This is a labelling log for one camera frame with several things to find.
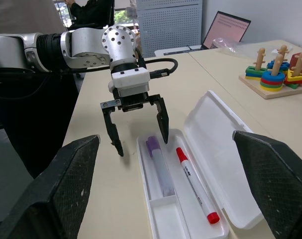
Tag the white plastic pencil case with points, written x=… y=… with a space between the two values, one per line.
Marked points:
x=215 y=149

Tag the wooden toy base board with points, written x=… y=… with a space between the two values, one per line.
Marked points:
x=272 y=94

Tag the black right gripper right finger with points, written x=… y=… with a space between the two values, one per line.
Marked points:
x=280 y=184

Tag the square toy block stack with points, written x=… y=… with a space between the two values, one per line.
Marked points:
x=251 y=72

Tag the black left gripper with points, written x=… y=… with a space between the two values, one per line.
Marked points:
x=132 y=100

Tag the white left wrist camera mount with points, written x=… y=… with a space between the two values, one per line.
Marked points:
x=130 y=81

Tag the open laptop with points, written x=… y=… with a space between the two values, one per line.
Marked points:
x=225 y=28

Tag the red toy block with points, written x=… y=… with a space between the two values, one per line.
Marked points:
x=293 y=61

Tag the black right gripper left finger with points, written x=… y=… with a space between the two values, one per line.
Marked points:
x=53 y=194

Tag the wooden toy peg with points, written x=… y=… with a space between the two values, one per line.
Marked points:
x=300 y=63
x=276 y=64
x=260 y=58
x=282 y=51

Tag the triangular toy block stack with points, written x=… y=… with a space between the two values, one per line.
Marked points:
x=296 y=79

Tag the white perforated panel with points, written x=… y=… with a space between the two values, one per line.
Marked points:
x=169 y=27

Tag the person in black clothes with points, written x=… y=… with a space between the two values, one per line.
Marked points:
x=91 y=12

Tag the red marker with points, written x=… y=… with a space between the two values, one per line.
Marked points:
x=194 y=181

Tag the clear plastic bag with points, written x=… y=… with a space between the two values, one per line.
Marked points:
x=226 y=44

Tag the purple marker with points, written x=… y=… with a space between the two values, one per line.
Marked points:
x=159 y=166

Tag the black bulky shape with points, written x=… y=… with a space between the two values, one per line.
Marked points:
x=29 y=119

